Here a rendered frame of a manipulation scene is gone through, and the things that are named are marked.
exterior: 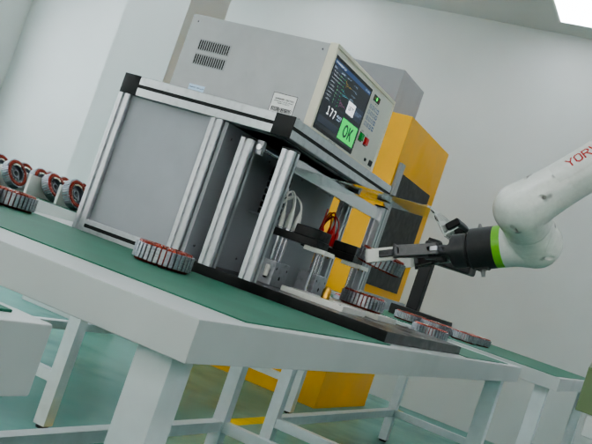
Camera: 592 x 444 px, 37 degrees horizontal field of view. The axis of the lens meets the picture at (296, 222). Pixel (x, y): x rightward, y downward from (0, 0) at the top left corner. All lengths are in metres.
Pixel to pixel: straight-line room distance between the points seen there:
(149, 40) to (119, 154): 4.14
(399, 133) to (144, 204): 3.90
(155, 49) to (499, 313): 3.36
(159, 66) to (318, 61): 4.07
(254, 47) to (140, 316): 1.17
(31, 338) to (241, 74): 1.51
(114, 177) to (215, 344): 1.05
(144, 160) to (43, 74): 7.84
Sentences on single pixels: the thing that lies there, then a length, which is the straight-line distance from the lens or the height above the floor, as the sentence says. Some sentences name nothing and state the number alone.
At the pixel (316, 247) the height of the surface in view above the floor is 0.88.
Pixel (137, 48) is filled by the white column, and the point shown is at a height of 1.85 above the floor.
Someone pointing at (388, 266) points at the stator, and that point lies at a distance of 1.99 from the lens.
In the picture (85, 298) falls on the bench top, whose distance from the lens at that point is 1.03.
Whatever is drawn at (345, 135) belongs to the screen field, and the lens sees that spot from 2.12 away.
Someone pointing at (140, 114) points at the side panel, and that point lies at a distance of 2.00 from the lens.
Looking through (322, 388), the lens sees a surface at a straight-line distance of 5.69.
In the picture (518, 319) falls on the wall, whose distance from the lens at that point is 7.23.
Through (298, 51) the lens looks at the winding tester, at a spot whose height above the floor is 1.28.
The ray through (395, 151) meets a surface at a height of 1.71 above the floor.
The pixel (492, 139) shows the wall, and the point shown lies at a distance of 7.51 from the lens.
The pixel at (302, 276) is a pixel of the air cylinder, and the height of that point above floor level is 0.81.
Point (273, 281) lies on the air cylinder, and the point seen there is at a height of 0.78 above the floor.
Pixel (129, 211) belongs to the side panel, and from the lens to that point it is 1.96.
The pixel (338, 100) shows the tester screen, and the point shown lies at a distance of 2.04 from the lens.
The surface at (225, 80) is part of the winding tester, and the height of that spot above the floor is 1.18.
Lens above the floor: 0.84
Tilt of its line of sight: 2 degrees up
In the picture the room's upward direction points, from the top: 19 degrees clockwise
